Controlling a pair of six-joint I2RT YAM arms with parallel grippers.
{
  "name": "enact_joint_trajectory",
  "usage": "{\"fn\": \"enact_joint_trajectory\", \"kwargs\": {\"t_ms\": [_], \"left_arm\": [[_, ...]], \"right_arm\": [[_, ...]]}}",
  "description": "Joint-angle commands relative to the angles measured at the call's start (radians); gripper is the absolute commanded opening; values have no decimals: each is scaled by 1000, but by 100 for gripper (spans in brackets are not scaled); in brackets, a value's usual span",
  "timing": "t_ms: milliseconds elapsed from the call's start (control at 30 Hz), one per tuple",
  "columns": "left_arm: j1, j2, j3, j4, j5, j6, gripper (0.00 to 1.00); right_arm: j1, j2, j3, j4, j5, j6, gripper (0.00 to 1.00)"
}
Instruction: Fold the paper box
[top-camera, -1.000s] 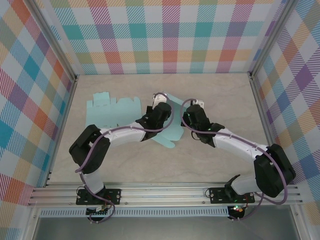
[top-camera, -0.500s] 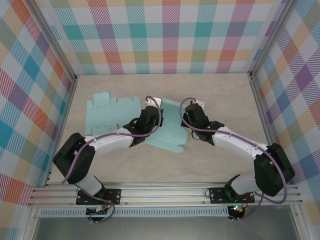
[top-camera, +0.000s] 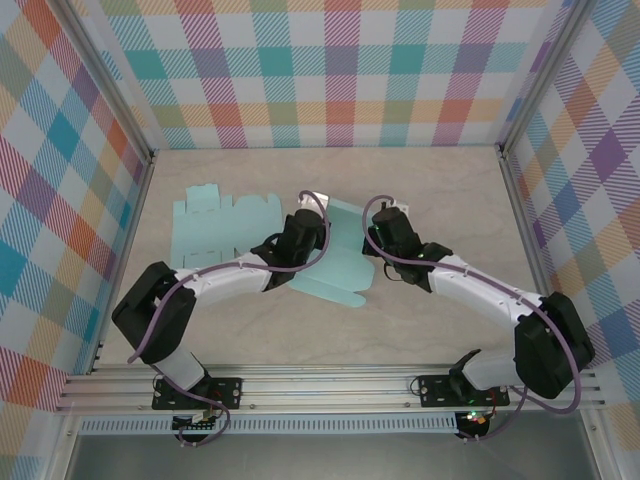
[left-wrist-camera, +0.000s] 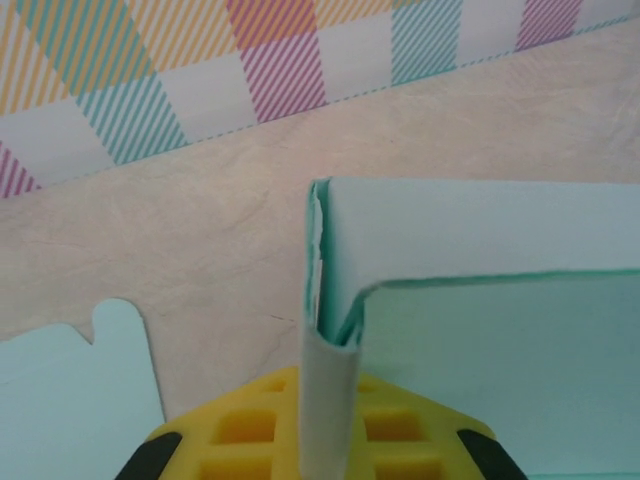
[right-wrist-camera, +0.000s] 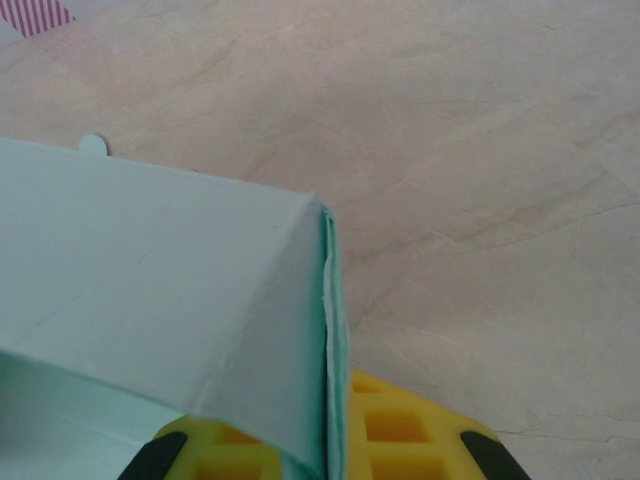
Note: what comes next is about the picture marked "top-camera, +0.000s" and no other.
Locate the aluminium side rail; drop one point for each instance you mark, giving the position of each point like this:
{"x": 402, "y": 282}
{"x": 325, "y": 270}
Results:
{"x": 521, "y": 210}
{"x": 122, "y": 260}

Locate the aluminium mounting rail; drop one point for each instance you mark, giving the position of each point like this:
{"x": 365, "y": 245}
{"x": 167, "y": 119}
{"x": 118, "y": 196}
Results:
{"x": 325, "y": 387}

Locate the small black circuit board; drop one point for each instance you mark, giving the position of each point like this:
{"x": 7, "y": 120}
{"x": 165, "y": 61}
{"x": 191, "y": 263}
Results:
{"x": 192, "y": 426}

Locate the circuit board with green light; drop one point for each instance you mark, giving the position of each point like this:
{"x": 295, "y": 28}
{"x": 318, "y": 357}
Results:
{"x": 477, "y": 420}

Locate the light blue paper box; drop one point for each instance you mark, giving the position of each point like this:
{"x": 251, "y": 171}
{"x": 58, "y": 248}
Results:
{"x": 215, "y": 230}
{"x": 345, "y": 260}

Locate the aluminium frame post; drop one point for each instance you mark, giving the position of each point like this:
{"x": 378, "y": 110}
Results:
{"x": 106, "y": 75}
{"x": 540, "y": 75}

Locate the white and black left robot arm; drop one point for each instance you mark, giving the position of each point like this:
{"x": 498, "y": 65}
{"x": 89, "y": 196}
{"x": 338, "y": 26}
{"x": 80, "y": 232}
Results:
{"x": 225, "y": 282}

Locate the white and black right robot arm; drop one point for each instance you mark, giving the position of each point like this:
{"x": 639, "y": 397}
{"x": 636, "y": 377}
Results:
{"x": 480, "y": 287}

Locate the aluminium frame leg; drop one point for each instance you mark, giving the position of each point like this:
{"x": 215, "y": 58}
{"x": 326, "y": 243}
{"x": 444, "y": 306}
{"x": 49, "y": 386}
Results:
{"x": 597, "y": 445}
{"x": 62, "y": 450}

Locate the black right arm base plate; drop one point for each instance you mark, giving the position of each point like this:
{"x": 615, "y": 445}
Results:
{"x": 435, "y": 390}

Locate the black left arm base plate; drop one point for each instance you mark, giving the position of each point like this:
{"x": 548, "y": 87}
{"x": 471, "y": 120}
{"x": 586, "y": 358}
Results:
{"x": 230, "y": 392}

